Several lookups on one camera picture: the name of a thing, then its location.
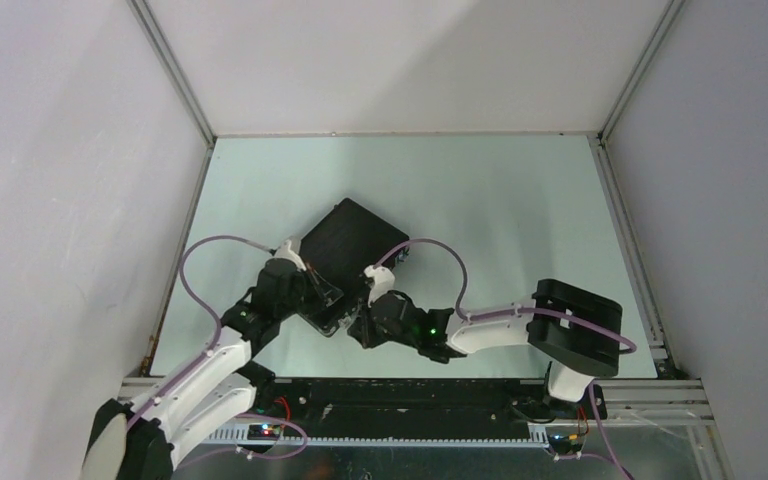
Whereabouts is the black aluminium poker case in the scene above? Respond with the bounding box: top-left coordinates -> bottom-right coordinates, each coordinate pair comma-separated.
300,198 -> 409,337

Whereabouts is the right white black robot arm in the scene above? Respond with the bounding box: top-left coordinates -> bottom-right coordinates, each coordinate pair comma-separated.
348,279 -> 636,418

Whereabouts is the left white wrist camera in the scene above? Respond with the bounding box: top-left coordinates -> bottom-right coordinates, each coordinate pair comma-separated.
272,237 -> 307,271

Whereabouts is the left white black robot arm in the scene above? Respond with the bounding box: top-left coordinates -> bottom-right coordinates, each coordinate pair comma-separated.
80,258 -> 342,479

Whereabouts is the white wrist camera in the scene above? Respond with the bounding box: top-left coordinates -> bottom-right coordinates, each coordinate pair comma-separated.
363,265 -> 395,307
272,237 -> 307,271

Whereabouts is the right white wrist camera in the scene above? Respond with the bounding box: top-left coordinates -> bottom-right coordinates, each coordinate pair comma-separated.
363,265 -> 395,307

